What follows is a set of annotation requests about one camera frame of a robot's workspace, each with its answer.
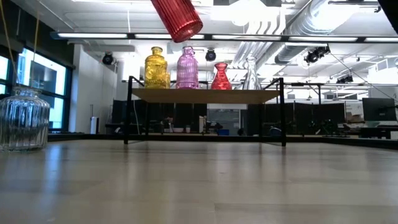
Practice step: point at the pink ribbed bottle vase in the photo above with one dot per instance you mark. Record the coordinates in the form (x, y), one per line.
(187, 71)

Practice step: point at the black room divider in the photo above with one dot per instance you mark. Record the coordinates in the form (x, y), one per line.
(295, 116)
(155, 115)

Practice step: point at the red bulbous glass vase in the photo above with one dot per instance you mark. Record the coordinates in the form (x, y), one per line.
(221, 81)

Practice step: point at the clear ribbed jar vase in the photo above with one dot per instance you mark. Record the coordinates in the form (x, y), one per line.
(25, 121)

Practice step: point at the silver ventilation duct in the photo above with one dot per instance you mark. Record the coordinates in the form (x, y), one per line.
(311, 25)

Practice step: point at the long ceiling light strip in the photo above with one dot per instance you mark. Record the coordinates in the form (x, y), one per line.
(93, 35)

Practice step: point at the tall clear faceted vase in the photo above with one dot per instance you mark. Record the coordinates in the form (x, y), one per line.
(251, 79)

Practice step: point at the black track lamp cluster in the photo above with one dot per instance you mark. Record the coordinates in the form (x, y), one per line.
(315, 55)

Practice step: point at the yellow glass jar vase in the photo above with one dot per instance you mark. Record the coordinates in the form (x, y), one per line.
(155, 71)

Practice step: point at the black monitor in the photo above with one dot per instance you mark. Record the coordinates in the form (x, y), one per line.
(379, 109)

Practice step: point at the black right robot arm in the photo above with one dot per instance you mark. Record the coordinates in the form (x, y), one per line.
(391, 12)

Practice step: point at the white cylinder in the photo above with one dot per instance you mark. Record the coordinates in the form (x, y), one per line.
(94, 125)

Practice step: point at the wooden shelf with black frame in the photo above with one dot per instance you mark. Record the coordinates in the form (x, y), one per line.
(202, 96)

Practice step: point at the red ribbed bottle vase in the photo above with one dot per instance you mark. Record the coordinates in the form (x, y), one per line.
(177, 18)

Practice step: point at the large window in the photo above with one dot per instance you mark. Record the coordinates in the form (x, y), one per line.
(40, 77)

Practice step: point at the black aluminium table frame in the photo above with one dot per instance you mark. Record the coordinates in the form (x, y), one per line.
(311, 141)

